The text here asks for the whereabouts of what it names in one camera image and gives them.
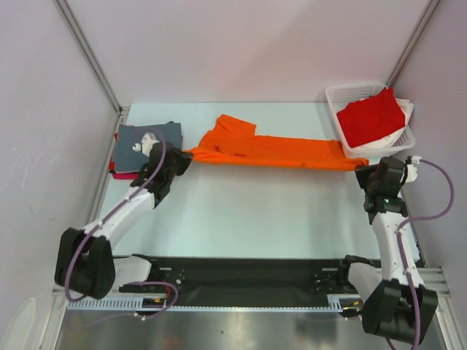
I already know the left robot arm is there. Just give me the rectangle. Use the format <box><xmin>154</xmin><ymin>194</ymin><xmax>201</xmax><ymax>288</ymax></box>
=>
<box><xmin>54</xmin><ymin>142</ymin><xmax>193</xmax><ymax>301</ymax></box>

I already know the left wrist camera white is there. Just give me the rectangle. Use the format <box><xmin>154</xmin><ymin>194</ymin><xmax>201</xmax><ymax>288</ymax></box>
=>
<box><xmin>132</xmin><ymin>133</ymin><xmax>159</xmax><ymax>157</ymax></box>

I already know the red folded t-shirt in stack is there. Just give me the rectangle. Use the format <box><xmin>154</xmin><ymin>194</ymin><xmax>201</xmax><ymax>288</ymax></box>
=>
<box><xmin>109</xmin><ymin>131</ymin><xmax>185</xmax><ymax>175</ymax></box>

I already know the orange t-shirt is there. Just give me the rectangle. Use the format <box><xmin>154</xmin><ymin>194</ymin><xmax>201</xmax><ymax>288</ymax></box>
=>
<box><xmin>190</xmin><ymin>114</ymin><xmax>369</xmax><ymax>171</ymax></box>

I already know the white plastic basket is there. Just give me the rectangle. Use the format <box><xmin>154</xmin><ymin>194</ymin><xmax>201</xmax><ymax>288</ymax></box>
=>
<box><xmin>325</xmin><ymin>82</ymin><xmax>415</xmax><ymax>160</ymax></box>

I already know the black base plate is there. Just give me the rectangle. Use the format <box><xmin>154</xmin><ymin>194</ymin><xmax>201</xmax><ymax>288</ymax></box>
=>
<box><xmin>119</xmin><ymin>257</ymin><xmax>356</xmax><ymax>303</ymax></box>

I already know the white cable duct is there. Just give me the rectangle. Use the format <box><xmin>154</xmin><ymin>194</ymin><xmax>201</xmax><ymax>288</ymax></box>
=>
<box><xmin>68</xmin><ymin>294</ymin><xmax>363</xmax><ymax>314</ymax></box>

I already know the aluminium corner post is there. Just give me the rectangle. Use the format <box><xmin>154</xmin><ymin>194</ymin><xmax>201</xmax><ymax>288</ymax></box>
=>
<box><xmin>53</xmin><ymin>0</ymin><xmax>123</xmax><ymax>115</ymax></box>
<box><xmin>386</xmin><ymin>0</ymin><xmax>444</xmax><ymax>87</ymax></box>

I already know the grey folded t-shirt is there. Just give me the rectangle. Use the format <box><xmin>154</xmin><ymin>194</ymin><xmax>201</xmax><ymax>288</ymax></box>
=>
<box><xmin>112</xmin><ymin>122</ymin><xmax>182</xmax><ymax>174</ymax></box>

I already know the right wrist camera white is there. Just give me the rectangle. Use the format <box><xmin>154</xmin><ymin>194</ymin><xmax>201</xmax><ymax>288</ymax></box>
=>
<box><xmin>404</xmin><ymin>155</ymin><xmax>422</xmax><ymax>183</ymax></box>

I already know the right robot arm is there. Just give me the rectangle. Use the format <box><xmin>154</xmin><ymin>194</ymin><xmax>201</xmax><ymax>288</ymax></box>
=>
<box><xmin>336</xmin><ymin>156</ymin><xmax>438</xmax><ymax>349</ymax></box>

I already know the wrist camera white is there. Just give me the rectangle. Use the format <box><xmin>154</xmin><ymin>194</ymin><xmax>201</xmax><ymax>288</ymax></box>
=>
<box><xmin>132</xmin><ymin>133</ymin><xmax>159</xmax><ymax>157</ymax></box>
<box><xmin>404</xmin><ymin>155</ymin><xmax>422</xmax><ymax>183</ymax></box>

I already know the magenta folded t-shirt in stack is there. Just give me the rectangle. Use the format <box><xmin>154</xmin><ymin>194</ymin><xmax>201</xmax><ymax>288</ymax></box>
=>
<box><xmin>112</xmin><ymin>172</ymin><xmax>137</xmax><ymax>180</ymax></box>

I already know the right aluminium corner post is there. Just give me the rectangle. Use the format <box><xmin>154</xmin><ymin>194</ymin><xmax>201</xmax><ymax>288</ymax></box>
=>
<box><xmin>386</xmin><ymin>0</ymin><xmax>444</xmax><ymax>87</ymax></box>

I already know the red t-shirt in basket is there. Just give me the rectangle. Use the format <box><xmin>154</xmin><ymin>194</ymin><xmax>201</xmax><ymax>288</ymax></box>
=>
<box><xmin>336</xmin><ymin>87</ymin><xmax>400</xmax><ymax>148</ymax></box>

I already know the left aluminium corner post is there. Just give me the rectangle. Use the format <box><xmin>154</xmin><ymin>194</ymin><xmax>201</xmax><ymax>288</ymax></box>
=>
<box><xmin>53</xmin><ymin>0</ymin><xmax>123</xmax><ymax>115</ymax></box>

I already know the aluminium frame rail front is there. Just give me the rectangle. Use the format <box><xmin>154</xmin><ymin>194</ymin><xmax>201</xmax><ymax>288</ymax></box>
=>
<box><xmin>50</xmin><ymin>265</ymin><xmax>449</xmax><ymax>298</ymax></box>

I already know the white cloth in basket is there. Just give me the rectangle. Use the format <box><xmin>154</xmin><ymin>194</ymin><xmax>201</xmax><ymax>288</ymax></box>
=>
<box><xmin>354</xmin><ymin>98</ymin><xmax>414</xmax><ymax>151</ymax></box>

